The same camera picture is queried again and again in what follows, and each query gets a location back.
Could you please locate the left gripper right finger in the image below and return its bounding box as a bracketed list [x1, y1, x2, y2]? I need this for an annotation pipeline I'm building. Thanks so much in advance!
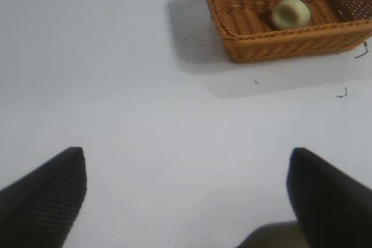
[286, 147, 372, 248]

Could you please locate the pale yellow round fruit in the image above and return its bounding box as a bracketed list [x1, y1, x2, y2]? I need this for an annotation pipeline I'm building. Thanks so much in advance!
[271, 0, 312, 31]

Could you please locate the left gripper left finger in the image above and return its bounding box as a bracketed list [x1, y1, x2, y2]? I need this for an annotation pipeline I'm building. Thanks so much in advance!
[0, 146, 88, 248]

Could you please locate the brown woven wicker basket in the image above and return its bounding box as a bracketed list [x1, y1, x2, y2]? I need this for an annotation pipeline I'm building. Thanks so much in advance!
[199, 0, 372, 64]

